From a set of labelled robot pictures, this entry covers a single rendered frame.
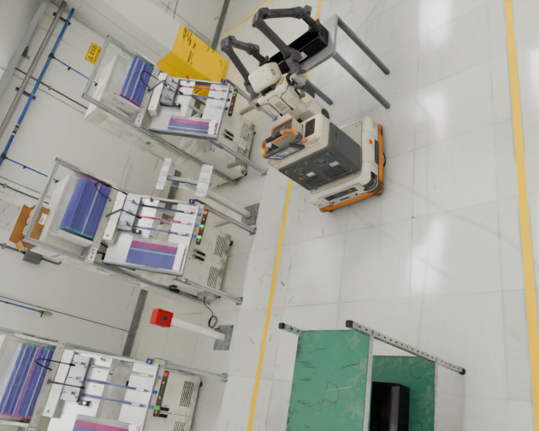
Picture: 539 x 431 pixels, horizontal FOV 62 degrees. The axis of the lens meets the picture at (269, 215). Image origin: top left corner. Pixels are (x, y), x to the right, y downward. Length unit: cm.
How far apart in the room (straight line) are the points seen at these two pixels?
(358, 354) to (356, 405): 22
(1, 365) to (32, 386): 30
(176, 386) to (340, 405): 243
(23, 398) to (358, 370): 266
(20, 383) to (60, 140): 307
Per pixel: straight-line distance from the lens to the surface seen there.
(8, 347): 416
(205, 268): 459
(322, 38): 384
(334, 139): 340
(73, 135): 612
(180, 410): 445
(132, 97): 482
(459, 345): 302
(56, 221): 434
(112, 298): 590
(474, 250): 315
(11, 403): 401
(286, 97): 344
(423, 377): 269
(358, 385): 216
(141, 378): 395
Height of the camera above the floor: 269
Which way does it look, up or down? 36 degrees down
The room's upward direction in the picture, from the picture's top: 61 degrees counter-clockwise
